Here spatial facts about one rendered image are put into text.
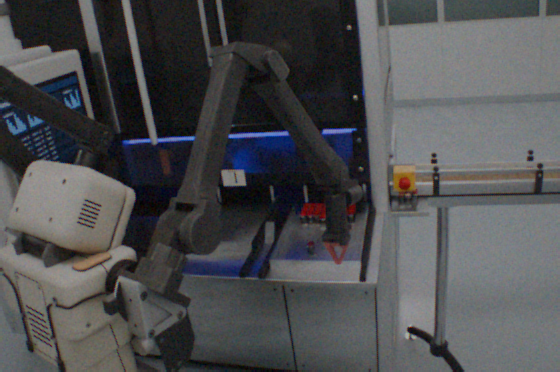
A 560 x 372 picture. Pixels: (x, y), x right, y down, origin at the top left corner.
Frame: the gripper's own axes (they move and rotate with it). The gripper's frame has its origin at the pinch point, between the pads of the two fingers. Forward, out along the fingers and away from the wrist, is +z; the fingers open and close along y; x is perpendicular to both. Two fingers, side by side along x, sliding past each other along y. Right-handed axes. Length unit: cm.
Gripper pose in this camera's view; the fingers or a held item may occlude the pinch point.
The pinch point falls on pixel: (338, 261)
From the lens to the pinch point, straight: 130.7
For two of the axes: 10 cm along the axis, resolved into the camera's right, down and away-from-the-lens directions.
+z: 0.8, 9.8, 2.0
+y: 2.9, -2.2, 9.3
